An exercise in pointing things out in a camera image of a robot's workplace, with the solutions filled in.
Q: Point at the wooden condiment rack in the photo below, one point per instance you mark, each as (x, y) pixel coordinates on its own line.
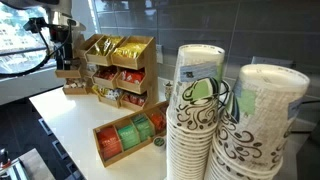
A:
(151, 76)

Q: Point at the green tea packet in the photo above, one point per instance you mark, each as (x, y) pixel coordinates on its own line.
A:
(143, 126)
(128, 136)

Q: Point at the grey wall plate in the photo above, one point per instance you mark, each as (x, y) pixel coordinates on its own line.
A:
(271, 62)

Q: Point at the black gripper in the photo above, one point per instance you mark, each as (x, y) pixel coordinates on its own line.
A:
(62, 40)

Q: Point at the dark red packet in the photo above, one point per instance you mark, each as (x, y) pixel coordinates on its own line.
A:
(106, 73)

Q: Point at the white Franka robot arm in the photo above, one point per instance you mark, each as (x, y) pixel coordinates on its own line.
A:
(61, 6)

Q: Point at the yellow white sweetener packet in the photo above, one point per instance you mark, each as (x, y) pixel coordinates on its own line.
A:
(112, 94)

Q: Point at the white wall outlet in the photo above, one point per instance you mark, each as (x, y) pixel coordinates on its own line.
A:
(159, 54)

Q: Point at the red white packet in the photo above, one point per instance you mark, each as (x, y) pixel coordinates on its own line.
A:
(133, 76)

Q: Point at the yellow crinkled packet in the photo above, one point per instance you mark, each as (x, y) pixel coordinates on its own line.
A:
(130, 50)

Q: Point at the gold foil packet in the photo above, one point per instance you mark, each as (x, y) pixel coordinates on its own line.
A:
(111, 43)
(97, 49)

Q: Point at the metal device with red knob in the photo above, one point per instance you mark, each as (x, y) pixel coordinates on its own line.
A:
(8, 166)

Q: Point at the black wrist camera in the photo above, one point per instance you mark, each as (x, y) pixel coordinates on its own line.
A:
(33, 25)

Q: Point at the wooden tea box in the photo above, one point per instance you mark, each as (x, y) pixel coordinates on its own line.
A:
(110, 161)

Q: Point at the light wooden board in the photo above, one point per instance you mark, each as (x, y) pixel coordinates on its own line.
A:
(38, 165)

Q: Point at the small orange tea packet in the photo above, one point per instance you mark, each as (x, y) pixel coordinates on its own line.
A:
(158, 120)

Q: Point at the green lid coffee pod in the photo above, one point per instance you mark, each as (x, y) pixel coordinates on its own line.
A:
(159, 142)

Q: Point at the tall paper cup stack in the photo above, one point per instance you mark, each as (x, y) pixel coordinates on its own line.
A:
(191, 133)

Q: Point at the wide paper cup stack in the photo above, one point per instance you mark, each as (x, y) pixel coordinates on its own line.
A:
(256, 133)

